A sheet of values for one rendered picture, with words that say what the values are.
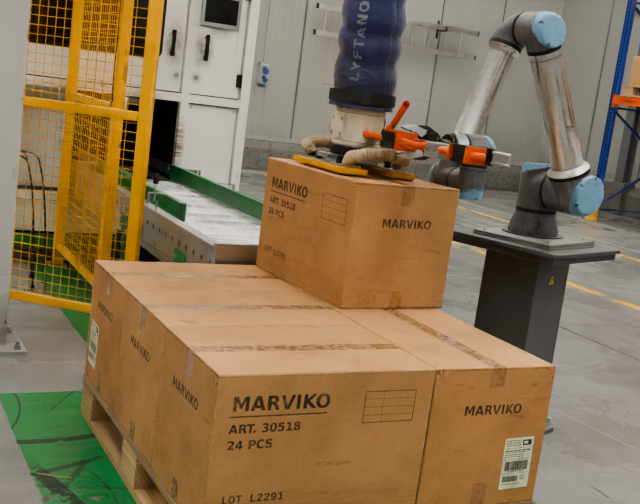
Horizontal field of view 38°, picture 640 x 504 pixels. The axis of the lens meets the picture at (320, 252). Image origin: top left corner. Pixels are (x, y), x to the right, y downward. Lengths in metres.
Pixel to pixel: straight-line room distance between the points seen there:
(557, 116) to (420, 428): 1.34
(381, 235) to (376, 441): 0.78
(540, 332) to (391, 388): 1.36
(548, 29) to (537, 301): 1.00
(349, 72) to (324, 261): 0.62
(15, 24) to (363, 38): 1.44
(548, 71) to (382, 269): 0.90
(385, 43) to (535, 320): 1.20
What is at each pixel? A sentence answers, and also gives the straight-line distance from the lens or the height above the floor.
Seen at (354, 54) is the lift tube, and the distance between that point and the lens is 3.11.
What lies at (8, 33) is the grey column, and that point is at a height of 1.26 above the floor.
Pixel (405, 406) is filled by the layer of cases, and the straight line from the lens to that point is 2.41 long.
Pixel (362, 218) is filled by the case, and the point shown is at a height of 0.83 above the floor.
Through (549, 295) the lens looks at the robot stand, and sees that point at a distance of 3.63.
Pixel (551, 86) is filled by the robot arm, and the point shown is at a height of 1.31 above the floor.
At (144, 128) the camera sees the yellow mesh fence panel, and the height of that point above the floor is 0.95.
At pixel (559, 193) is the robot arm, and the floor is 0.95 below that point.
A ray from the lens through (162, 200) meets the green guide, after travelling 4.40.
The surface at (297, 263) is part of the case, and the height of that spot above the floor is 0.62.
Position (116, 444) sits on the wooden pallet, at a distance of 3.09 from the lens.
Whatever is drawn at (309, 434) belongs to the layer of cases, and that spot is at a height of 0.39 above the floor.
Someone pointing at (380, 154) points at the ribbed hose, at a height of 1.02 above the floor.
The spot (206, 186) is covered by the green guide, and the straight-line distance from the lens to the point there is 5.17.
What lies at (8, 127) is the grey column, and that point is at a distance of 3.89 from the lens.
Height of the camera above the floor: 1.21
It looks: 10 degrees down
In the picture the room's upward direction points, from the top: 8 degrees clockwise
